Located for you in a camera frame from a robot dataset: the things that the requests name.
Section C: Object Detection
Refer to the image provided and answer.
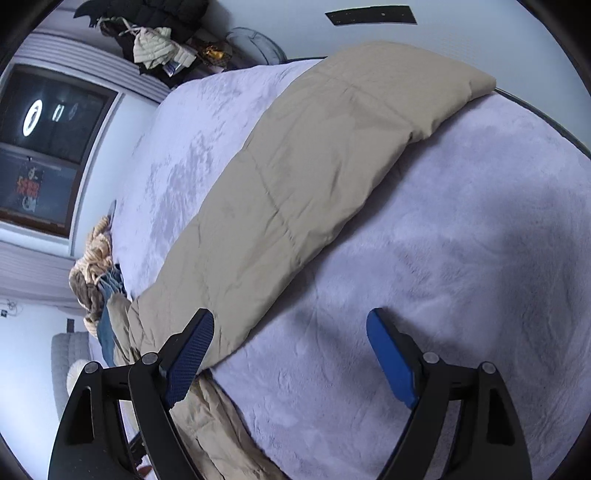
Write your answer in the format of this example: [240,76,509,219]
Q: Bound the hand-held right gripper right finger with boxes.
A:
[366,308,532,480]

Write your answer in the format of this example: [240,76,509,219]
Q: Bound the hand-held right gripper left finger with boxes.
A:
[47,308,215,480]

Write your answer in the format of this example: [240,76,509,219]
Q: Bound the beige quilted comforter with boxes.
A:
[108,41,497,480]

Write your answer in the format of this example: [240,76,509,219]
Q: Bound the pile of clothes on chair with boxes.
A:
[74,0,211,61]

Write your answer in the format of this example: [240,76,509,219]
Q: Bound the blue jeans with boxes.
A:
[95,265,127,365]

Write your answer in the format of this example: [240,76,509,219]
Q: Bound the lavender plush blanket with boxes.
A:
[90,58,591,480]

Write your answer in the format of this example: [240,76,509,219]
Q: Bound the round white cushion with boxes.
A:
[67,360,90,393]

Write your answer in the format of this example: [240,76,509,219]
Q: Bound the grey quilted headboard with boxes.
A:
[51,332,93,421]

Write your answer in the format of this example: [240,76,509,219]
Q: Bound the beige knit sweater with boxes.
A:
[69,216,116,337]

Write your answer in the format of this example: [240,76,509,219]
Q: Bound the pale pleated curtain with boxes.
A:
[0,242,88,310]
[14,30,171,100]

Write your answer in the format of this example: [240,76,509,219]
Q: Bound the red and white window poster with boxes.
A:
[16,164,44,210]

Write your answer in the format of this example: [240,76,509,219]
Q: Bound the dark window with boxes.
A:
[0,65,123,238]

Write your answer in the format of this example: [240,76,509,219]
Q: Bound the gold patterned bag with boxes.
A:
[198,41,232,63]

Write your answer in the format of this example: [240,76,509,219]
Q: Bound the cream puffer jacket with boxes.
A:
[133,27,197,70]

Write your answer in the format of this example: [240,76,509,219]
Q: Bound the grey translucent chair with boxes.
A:
[226,27,284,65]

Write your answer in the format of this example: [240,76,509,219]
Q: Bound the black wall strip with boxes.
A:
[325,4,417,26]

